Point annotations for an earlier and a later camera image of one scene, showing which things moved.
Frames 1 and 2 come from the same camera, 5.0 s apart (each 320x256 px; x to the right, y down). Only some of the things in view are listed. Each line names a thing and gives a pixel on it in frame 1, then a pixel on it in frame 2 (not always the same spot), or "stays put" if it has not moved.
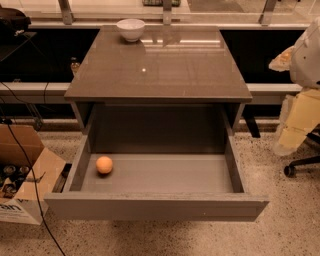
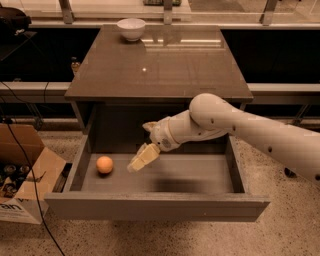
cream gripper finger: (300, 114) → (147, 154)
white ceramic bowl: (131, 28) stays put
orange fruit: (104, 164) stays put
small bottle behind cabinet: (74, 65) stays put
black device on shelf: (13, 22) stays put
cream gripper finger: (282, 62) → (154, 128)
